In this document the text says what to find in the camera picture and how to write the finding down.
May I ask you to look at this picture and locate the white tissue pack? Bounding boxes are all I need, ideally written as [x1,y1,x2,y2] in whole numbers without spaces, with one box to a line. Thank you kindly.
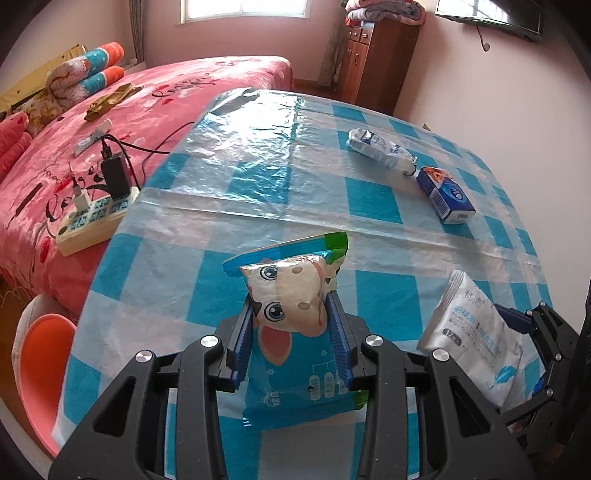
[418,270,523,408]

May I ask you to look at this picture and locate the small white tube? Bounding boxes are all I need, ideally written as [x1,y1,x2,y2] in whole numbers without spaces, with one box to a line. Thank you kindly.
[73,119,112,157]

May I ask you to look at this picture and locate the black power adapter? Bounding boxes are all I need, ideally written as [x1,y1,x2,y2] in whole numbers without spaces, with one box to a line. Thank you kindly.
[100,139,131,200]

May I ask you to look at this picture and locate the pink bed cover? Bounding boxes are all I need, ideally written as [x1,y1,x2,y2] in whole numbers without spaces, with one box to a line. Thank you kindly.
[1,56,294,317]

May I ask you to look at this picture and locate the blue cow snack bag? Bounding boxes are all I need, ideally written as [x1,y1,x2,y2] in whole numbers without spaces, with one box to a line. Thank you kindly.
[222,231,367,430]

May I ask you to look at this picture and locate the window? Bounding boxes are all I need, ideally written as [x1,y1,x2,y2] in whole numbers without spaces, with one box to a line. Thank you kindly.
[180,0,310,23]

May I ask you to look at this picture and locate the rolled colourful quilt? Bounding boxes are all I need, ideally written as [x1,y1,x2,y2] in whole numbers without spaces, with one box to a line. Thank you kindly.
[45,42,125,109]

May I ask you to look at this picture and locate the blue white checkered tablecloth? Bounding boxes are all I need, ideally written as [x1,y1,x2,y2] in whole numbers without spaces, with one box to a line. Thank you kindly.
[49,89,549,479]

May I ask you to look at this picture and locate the grey patterned curtain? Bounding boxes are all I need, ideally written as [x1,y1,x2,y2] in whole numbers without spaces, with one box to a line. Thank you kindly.
[128,0,145,63]

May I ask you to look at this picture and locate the black charger cable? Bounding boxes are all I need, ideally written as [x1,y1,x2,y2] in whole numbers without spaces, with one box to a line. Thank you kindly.
[98,120,197,190]

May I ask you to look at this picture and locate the beige power strip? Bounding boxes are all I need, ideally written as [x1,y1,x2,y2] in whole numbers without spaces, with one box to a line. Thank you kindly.
[56,187,139,257]

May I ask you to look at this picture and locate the orange plastic trash bin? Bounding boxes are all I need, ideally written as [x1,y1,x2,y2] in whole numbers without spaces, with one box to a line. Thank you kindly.
[11,294,76,457]

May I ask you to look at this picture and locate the folded blanket on cabinet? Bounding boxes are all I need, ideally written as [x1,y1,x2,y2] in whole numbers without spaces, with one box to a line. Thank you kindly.
[345,0,427,26]

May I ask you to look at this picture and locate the wall mounted television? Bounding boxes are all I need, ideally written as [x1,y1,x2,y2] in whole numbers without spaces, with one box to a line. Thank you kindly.
[435,0,543,42]

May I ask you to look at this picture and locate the blue Vinda tissue pack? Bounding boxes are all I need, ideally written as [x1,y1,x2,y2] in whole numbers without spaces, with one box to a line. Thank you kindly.
[417,167,476,225]

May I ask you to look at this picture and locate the white usb charger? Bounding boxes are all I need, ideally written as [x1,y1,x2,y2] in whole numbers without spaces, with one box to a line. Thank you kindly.
[72,176,91,213]

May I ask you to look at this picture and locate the olive green cloth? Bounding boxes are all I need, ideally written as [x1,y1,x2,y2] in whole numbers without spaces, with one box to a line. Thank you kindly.
[84,83,142,122]

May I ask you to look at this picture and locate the brown wooden cabinet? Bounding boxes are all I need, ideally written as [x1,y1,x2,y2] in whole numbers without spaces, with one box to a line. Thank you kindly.
[337,19,420,115]

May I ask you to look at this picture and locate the folded pink blanket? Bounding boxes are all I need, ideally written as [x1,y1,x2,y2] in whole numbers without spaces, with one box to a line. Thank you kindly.
[0,112,32,182]

